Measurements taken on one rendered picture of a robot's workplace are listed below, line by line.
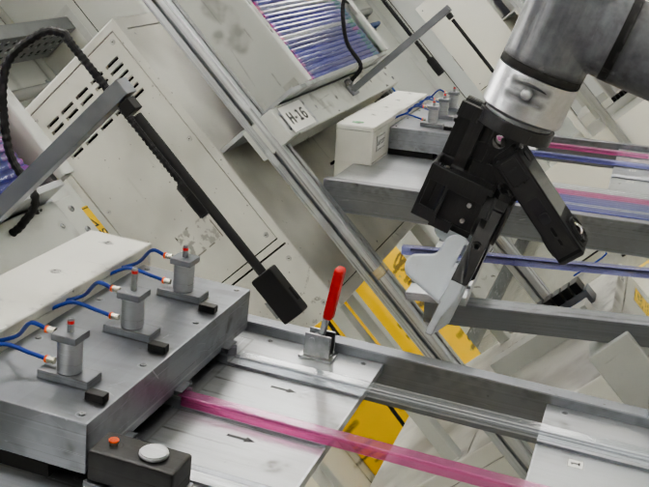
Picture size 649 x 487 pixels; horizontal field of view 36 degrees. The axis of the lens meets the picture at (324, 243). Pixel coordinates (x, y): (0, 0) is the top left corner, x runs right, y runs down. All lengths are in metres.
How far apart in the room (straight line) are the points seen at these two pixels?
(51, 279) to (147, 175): 1.02
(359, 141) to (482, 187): 1.18
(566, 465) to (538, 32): 0.40
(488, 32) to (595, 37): 4.53
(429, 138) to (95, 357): 1.34
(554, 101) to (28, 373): 0.51
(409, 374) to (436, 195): 0.26
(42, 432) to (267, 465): 0.20
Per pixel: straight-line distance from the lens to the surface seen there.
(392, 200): 1.88
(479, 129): 0.92
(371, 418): 4.23
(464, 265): 0.90
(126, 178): 2.09
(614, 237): 1.83
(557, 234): 0.92
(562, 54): 0.88
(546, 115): 0.89
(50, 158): 0.88
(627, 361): 1.32
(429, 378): 1.11
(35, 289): 1.04
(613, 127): 5.36
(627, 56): 0.88
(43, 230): 1.21
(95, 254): 1.13
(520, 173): 0.91
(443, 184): 0.91
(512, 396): 1.10
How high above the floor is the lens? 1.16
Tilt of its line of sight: 1 degrees down
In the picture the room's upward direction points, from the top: 38 degrees counter-clockwise
